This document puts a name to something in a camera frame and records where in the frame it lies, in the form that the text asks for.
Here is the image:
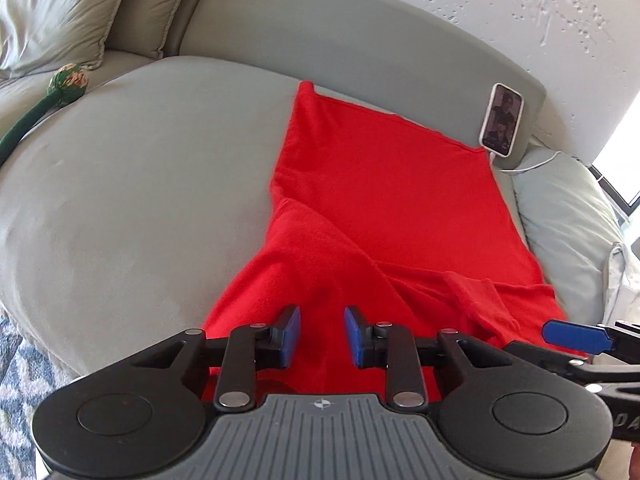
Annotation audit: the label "grey pillow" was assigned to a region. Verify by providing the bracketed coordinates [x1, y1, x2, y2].
[0, 0, 142, 78]

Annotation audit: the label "black framed window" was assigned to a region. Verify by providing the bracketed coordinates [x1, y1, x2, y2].
[591, 150, 640, 223]

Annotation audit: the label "blue patterned rug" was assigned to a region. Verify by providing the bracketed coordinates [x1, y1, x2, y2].
[0, 305, 78, 480]

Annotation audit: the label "red shirt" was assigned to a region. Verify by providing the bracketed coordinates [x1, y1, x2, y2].
[202, 80, 588, 403]

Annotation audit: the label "green massage mallet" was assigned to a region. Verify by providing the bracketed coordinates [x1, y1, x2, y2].
[0, 62, 91, 167]

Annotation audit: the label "grey back cushion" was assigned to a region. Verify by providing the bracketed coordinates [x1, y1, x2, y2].
[95, 0, 205, 59]

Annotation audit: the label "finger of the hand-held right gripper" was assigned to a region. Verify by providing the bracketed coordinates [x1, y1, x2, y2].
[502, 340, 640, 395]
[542, 320, 640, 357]

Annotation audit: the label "pale armrest cushion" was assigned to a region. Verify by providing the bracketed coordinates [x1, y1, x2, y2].
[510, 146, 627, 333]

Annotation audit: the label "white smartphone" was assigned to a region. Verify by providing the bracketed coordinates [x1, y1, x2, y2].
[478, 82, 525, 157]

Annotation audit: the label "grey sofa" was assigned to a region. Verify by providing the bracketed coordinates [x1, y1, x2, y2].
[0, 0, 548, 381]

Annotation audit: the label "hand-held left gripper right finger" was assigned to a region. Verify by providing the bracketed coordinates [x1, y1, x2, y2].
[344, 305, 531, 411]

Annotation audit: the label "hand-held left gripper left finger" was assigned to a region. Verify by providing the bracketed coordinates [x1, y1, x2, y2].
[115, 305, 302, 411]

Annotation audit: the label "white folded clothes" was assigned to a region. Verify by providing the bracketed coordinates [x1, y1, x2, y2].
[600, 241, 640, 333]

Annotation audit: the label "white charging cable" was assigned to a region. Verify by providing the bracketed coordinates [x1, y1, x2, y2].
[489, 149, 568, 177]

